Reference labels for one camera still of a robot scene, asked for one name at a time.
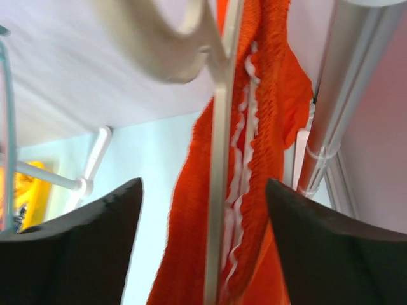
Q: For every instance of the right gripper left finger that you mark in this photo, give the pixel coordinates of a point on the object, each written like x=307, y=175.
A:
x=81, y=257

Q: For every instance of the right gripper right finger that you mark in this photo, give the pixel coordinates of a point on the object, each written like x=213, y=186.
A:
x=330, y=258

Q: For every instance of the orange shorts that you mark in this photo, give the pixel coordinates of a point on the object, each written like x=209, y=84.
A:
x=271, y=100

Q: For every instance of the beige hanger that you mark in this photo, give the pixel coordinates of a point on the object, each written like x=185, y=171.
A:
x=178, y=55

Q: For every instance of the teal hanger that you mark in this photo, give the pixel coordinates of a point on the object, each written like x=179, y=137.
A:
x=9, y=144

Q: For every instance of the yellow plastic bin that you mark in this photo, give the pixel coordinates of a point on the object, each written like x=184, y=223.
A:
x=30, y=201

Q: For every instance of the white clothes rack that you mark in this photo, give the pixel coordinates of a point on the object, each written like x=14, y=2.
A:
x=155, y=151

